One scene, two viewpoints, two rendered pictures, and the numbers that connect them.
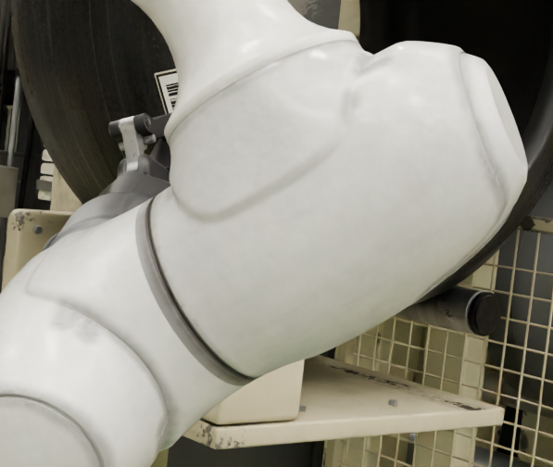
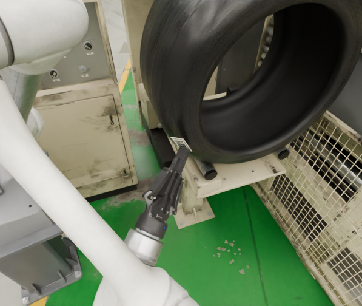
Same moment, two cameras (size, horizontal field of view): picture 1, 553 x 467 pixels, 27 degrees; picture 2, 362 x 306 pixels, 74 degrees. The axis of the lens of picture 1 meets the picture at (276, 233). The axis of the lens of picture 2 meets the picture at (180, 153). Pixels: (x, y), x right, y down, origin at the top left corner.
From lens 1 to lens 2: 0.68 m
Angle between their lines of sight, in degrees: 46
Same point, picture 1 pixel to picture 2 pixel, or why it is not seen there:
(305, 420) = (222, 187)
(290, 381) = (217, 184)
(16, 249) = not seen: hidden behind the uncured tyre
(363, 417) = (239, 183)
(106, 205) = (133, 241)
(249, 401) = (205, 190)
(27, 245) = not seen: hidden behind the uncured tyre
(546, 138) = (316, 113)
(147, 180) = (148, 220)
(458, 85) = not seen: outside the picture
